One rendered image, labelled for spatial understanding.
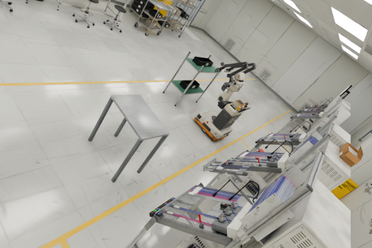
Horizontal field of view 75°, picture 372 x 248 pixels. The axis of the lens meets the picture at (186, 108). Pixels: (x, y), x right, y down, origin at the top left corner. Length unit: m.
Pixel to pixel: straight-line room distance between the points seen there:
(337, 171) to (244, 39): 10.25
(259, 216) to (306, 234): 0.27
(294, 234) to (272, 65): 10.75
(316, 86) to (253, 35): 3.68
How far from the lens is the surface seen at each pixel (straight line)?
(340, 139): 4.45
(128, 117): 2.81
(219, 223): 1.99
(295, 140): 4.56
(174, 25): 9.36
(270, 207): 1.66
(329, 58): 11.75
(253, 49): 12.43
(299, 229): 1.70
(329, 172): 3.06
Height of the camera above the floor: 2.45
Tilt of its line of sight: 27 degrees down
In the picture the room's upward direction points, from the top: 37 degrees clockwise
